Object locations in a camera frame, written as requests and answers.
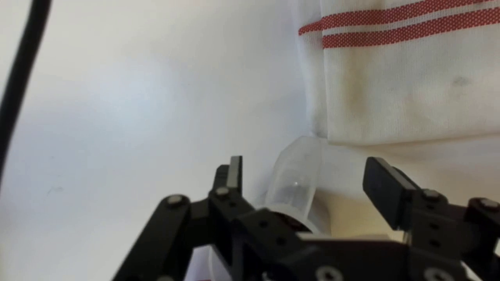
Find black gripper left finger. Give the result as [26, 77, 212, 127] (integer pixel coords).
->
[112, 155, 272, 281]

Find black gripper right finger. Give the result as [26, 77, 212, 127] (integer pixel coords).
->
[362, 155, 500, 281]

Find white towel red stripes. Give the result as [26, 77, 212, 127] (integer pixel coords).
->
[296, 0, 500, 149]

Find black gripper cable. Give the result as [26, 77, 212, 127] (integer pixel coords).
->
[0, 0, 55, 182]

